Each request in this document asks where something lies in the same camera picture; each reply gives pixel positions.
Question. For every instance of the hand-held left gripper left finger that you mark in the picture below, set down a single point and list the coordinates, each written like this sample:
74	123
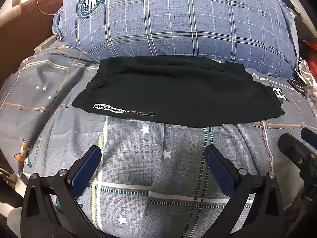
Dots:
85	172

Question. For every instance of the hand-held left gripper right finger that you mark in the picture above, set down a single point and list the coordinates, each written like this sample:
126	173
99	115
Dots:
219	172

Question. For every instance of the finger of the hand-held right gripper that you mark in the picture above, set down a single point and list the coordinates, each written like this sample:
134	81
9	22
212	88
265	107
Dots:
309	135
291	145

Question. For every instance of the black pants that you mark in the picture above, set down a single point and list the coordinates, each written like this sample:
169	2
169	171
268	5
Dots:
178	91

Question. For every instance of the grey star print bed sheet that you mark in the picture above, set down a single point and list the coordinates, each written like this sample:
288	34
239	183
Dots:
148	166

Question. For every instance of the white patterned plastic bag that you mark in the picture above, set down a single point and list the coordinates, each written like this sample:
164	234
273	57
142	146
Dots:
307	70

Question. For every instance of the red packet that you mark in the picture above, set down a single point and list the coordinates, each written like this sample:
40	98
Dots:
311	50

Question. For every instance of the brown cloth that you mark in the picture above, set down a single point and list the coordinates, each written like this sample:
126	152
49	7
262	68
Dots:
22	29

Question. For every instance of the blue plaid pillow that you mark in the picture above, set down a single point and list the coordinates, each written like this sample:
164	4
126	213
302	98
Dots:
178	19

